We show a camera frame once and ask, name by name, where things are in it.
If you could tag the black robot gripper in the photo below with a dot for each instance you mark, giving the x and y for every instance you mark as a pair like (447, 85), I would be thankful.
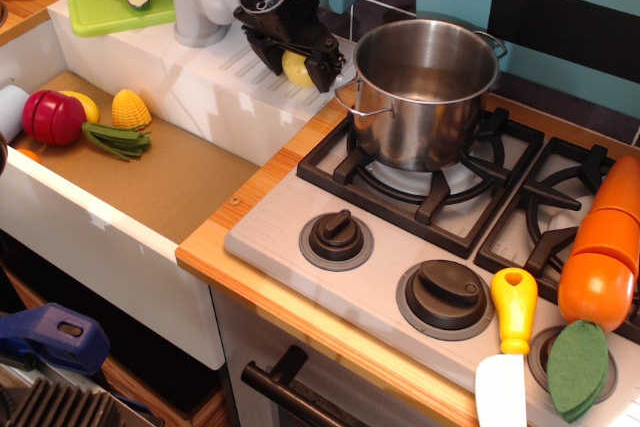
(277, 25)

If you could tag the yellow toy potato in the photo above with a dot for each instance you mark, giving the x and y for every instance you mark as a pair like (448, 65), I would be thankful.
(294, 68)

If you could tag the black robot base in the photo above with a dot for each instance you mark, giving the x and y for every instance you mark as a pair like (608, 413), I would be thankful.
(45, 403)

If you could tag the stainless steel pot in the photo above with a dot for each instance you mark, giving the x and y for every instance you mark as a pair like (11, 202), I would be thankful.
(420, 92)

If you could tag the grey toy faucet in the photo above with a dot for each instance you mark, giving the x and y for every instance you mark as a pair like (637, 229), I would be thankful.
(201, 23)

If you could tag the yellow toy corn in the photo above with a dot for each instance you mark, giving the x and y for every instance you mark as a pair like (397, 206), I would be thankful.
(129, 111)

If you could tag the left black stove knob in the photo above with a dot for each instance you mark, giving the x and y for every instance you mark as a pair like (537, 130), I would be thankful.
(336, 241)

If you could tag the black stove knob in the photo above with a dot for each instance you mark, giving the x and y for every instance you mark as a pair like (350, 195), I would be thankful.
(445, 300)
(336, 241)

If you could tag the green felt corn leaves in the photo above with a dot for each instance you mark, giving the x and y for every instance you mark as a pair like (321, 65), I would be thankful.
(121, 143)

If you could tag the green cutting board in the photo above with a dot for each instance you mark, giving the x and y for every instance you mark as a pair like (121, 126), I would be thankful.
(91, 18)

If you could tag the yellow toy lemon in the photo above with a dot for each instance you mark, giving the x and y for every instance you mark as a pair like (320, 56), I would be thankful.
(87, 104)

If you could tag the left black burner grate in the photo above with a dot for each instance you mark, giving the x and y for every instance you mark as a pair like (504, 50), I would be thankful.
(451, 208)

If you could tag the black burner grate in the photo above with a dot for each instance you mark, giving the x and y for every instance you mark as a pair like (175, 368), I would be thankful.
(536, 229)
(451, 208)

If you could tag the red toy apple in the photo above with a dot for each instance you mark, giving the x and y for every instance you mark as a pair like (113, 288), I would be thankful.
(53, 118)

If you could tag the middle black stove knob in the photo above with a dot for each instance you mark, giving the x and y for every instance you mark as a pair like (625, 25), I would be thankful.
(445, 300)

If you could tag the small orange toy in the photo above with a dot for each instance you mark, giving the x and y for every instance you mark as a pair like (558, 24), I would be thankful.
(31, 155)

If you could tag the white cylinder cup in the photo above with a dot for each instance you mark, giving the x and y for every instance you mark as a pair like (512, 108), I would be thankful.
(12, 102)

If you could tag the right black burner grate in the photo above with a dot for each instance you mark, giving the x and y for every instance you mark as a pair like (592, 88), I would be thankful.
(536, 229)

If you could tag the blue clamp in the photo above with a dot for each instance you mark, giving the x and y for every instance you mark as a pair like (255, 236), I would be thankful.
(55, 335)

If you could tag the right grey stove knob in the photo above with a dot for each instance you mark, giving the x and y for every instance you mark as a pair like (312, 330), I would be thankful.
(541, 345)

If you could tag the orange toy carrot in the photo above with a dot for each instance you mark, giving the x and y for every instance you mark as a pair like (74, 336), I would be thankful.
(598, 280)

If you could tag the green felt carrot leaves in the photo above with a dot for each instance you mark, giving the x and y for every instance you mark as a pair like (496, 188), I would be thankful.
(577, 369)

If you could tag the black oven door handle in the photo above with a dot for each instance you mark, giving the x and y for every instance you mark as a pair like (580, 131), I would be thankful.
(277, 386)

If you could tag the yellow handled toy knife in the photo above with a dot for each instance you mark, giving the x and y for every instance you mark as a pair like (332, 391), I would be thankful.
(500, 389)

